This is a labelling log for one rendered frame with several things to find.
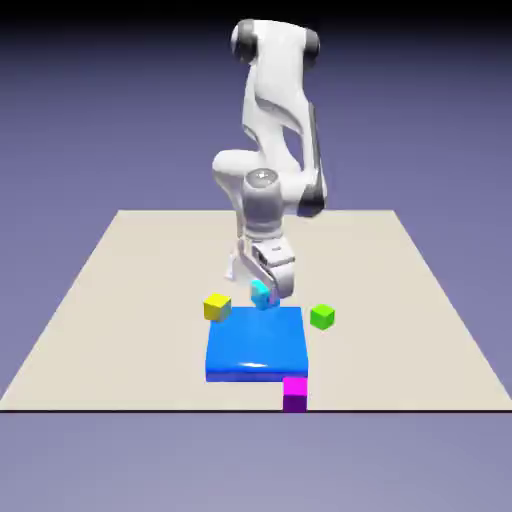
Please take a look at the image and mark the small magenta cube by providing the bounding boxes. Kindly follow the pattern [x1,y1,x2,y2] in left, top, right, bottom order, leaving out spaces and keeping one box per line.
[282,376,309,413]

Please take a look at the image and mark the large blue box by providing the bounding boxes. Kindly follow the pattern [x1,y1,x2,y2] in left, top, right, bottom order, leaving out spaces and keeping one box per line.
[205,306,310,383]

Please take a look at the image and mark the small green cube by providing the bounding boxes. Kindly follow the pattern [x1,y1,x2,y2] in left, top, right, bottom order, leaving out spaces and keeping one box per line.
[309,303,336,331]

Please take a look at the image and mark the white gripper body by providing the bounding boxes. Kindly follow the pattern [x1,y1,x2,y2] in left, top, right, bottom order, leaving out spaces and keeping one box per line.
[239,238,297,300]

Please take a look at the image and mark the small yellow cube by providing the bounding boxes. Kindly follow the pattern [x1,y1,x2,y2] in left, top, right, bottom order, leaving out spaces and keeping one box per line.
[202,292,233,322]

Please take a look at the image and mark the small cyan cube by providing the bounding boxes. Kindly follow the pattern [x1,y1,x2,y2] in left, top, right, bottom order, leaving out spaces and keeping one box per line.
[250,280,280,311]

